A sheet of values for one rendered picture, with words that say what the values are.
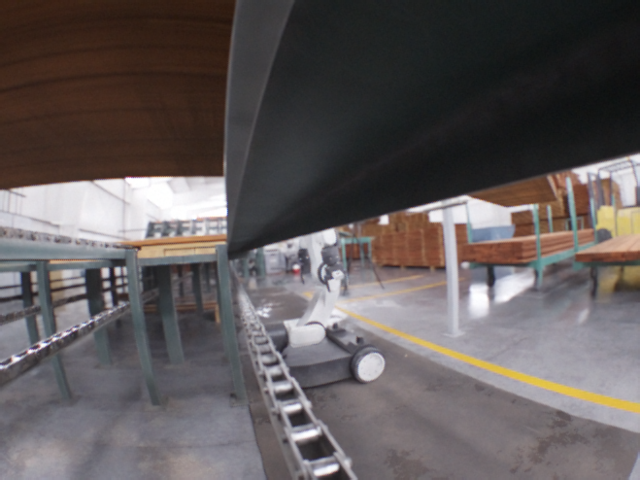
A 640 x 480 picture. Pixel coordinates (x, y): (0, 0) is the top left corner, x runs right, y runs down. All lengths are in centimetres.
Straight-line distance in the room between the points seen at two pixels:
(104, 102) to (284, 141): 12
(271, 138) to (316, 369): 136
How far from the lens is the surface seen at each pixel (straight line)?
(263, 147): 16
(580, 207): 1092
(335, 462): 30
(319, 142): 16
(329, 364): 147
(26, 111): 22
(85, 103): 20
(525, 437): 119
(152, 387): 155
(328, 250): 132
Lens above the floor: 75
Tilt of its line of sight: 2 degrees up
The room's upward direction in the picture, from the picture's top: 4 degrees counter-clockwise
